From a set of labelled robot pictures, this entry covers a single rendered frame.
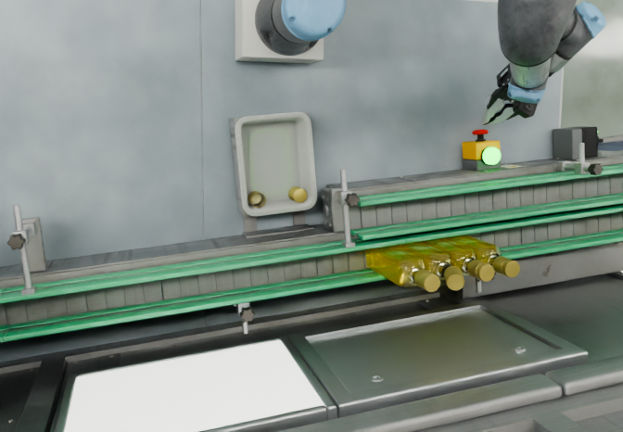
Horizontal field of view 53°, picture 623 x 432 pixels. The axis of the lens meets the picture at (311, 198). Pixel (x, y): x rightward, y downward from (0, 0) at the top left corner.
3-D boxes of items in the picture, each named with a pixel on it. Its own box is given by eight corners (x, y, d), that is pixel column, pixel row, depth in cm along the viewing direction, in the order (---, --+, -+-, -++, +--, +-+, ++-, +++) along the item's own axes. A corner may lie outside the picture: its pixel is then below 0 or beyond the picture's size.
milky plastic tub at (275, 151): (237, 212, 147) (244, 218, 138) (228, 117, 144) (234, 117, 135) (308, 204, 151) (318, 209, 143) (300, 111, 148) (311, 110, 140)
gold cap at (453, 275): (443, 283, 122) (446, 291, 118) (443, 266, 121) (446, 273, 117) (462, 283, 122) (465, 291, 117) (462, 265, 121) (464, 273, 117)
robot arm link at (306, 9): (264, 34, 124) (279, 26, 112) (280, -32, 123) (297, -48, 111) (320, 51, 128) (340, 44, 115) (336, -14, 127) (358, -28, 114)
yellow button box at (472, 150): (462, 168, 162) (476, 171, 155) (460, 140, 161) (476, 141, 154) (485, 165, 164) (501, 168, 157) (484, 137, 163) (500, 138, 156)
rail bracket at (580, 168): (553, 171, 155) (591, 176, 143) (553, 142, 154) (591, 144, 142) (566, 170, 156) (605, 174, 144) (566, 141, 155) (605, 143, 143)
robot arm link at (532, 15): (560, 59, 90) (550, 108, 136) (579, -16, 89) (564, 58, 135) (479, 46, 94) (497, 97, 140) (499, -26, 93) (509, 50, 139)
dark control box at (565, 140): (552, 158, 169) (572, 159, 161) (551, 129, 168) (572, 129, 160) (577, 155, 172) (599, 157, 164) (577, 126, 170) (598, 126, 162)
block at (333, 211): (322, 228, 147) (331, 234, 140) (318, 188, 145) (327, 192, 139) (336, 226, 148) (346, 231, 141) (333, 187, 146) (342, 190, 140)
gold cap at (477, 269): (467, 277, 124) (479, 283, 120) (466, 260, 124) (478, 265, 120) (483, 274, 125) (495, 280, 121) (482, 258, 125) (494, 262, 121)
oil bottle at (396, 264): (366, 267, 144) (404, 291, 123) (364, 243, 143) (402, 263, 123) (388, 263, 145) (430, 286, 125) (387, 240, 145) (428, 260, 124)
